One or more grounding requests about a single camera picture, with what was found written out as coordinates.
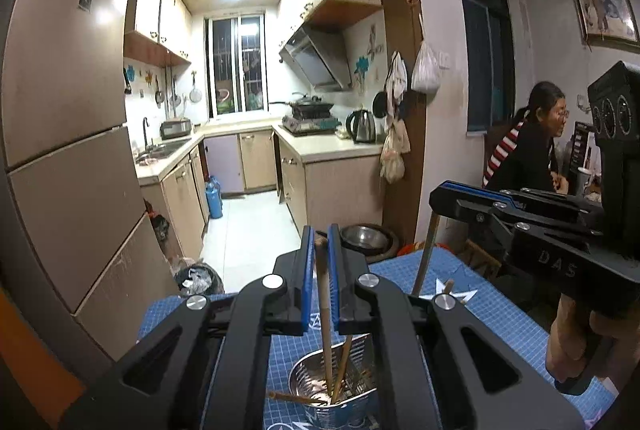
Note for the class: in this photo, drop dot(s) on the steel kitchen sink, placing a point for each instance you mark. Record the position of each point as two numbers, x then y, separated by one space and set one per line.
160 150

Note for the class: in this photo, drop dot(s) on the hanging beige bags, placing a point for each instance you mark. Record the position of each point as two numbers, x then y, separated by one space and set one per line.
395 150

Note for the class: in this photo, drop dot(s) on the framed wall picture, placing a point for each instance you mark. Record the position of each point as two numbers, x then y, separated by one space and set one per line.
605 12

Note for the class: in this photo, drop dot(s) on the black trash bin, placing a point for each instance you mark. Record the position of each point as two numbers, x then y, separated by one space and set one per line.
197 280

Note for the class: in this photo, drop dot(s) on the barred kitchen window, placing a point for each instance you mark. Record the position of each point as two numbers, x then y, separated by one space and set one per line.
235 65

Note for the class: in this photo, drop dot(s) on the white wall switch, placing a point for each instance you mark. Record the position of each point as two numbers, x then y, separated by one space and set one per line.
444 60

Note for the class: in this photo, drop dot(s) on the blue gas bottle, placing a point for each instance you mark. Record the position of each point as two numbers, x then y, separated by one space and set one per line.
215 197

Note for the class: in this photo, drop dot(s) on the black kitchen faucet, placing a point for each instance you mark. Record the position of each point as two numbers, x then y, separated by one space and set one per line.
146 132

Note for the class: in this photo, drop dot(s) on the wooden chopstick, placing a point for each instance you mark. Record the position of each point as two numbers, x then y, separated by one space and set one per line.
342 365
321 260
295 397
448 286
425 260

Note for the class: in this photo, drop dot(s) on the black wok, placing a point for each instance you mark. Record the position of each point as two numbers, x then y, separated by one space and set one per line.
307 101

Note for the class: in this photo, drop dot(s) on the cream wall cabinets wooden base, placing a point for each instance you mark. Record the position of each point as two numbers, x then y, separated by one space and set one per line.
155 15

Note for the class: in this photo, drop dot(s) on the steel electric kettle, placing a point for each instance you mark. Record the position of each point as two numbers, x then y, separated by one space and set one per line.
362 126

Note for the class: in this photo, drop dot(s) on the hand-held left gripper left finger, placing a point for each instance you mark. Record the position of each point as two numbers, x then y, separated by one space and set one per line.
308 290

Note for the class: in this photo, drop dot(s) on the butterfly wall stickers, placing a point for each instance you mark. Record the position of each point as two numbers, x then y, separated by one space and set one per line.
367 60

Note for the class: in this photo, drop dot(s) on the gas stove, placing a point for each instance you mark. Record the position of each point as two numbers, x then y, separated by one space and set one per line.
310 122

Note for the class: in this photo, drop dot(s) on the grey refrigerator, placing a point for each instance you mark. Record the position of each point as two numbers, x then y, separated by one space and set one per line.
65 135

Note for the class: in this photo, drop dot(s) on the hanging white plastic bag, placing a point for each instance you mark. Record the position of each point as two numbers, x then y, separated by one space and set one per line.
426 72

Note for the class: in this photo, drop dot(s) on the steel basin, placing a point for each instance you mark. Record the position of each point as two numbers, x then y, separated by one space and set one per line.
367 237

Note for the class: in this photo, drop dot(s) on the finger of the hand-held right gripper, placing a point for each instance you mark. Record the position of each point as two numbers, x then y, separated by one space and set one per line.
465 205
475 189

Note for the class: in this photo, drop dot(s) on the hanging black pan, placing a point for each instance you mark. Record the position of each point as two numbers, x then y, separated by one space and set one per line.
380 105

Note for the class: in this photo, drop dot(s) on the perforated metal utensil holder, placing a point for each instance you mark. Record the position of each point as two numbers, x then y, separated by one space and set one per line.
310 380

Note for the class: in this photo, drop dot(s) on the hanging white cloth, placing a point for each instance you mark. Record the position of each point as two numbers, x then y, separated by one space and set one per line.
397 77

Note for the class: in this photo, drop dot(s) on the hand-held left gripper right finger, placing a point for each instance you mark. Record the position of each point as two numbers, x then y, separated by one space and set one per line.
335 290

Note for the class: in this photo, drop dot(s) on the wooden stool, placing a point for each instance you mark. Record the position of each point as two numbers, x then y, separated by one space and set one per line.
482 257

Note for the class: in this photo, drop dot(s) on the grey countertop appliance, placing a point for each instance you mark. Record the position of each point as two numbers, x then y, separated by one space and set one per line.
175 128

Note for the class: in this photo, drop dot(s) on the hanging strainer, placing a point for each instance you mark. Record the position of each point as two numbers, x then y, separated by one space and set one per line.
195 94

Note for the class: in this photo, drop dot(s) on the person's right hand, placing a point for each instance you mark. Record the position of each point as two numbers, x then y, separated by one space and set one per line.
567 340

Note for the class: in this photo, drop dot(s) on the dark room window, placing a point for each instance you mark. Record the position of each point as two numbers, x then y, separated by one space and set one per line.
485 50

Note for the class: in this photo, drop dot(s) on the cream kitchen base cabinets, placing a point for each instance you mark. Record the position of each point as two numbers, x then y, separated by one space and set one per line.
340 190

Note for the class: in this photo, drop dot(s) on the steel range hood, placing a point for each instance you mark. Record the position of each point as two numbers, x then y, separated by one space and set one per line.
317 60

